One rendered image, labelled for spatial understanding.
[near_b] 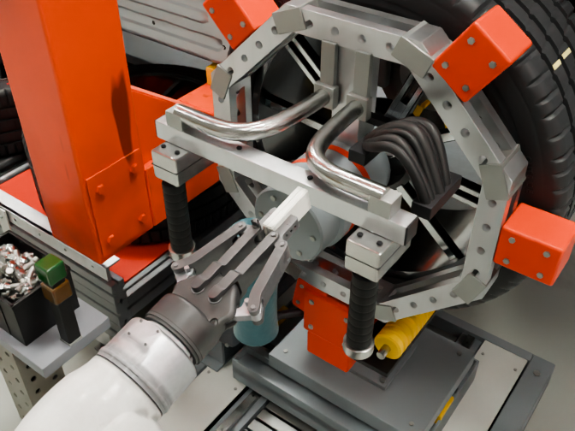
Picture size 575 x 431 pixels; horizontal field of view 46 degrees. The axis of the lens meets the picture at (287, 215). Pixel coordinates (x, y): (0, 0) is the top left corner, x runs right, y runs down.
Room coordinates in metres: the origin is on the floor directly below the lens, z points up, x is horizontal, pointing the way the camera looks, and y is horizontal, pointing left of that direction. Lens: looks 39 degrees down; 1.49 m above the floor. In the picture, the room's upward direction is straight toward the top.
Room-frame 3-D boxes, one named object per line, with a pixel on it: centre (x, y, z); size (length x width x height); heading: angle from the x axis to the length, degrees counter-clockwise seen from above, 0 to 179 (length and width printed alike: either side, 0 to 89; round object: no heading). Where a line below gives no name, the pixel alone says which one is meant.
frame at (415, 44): (0.92, -0.10, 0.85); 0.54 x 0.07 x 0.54; 54
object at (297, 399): (1.08, -0.17, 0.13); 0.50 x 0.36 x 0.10; 54
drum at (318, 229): (0.86, -0.06, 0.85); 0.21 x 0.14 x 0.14; 144
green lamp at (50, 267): (0.91, 0.44, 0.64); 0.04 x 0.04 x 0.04; 54
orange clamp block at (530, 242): (0.74, -0.36, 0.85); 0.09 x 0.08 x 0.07; 54
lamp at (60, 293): (0.91, 0.44, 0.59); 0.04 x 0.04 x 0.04; 54
